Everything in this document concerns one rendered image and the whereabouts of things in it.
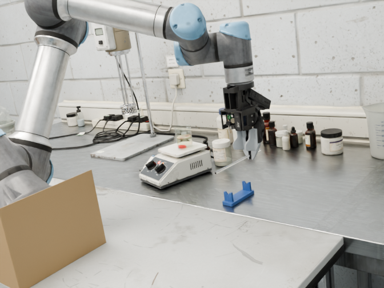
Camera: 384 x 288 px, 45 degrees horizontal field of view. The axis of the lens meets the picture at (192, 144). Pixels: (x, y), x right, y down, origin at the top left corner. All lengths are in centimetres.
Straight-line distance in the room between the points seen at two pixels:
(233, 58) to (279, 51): 61
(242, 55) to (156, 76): 103
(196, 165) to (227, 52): 42
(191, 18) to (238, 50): 18
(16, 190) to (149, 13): 48
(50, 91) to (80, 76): 132
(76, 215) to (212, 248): 31
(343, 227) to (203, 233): 31
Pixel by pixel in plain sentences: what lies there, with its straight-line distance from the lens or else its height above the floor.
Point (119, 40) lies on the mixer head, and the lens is 182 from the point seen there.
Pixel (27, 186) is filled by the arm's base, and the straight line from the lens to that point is 106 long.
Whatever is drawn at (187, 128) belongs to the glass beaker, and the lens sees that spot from 143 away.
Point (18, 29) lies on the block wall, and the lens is 300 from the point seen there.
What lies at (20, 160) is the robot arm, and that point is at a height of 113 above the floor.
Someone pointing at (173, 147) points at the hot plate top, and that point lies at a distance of 150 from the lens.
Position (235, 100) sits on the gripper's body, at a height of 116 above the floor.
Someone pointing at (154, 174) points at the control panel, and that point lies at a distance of 144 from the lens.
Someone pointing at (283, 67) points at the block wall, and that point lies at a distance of 178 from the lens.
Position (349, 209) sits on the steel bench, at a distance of 118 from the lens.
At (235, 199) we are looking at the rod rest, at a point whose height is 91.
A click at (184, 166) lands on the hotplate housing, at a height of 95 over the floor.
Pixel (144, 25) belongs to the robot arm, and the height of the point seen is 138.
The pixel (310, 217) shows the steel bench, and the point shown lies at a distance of 114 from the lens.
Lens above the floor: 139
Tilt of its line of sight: 16 degrees down
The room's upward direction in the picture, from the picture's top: 8 degrees counter-clockwise
